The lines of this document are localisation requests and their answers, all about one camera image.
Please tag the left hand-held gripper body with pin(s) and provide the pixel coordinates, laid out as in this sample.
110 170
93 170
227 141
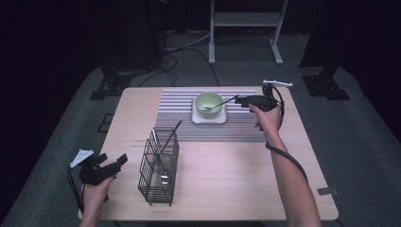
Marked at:
94 173

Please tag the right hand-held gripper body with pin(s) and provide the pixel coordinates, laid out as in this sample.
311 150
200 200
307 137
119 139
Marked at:
265 99

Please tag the light green bowl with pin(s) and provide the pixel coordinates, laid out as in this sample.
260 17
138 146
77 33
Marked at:
209 105

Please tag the person's left hand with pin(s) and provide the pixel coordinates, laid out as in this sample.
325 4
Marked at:
96 195

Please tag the person's right hand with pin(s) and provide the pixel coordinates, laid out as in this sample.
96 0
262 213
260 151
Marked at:
269 121

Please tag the white square plate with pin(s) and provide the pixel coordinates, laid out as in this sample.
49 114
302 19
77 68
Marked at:
220 119

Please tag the silver metal utensil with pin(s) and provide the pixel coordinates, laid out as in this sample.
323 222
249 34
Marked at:
155 142

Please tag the black stand base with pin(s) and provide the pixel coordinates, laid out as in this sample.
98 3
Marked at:
326 85
110 85

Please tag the grey striped placemat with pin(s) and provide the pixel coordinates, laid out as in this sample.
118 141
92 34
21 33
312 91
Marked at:
176 104

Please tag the grey tape piece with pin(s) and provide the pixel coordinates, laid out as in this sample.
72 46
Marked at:
327 191

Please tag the white metal frame stand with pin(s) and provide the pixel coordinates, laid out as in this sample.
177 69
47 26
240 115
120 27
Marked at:
246 19

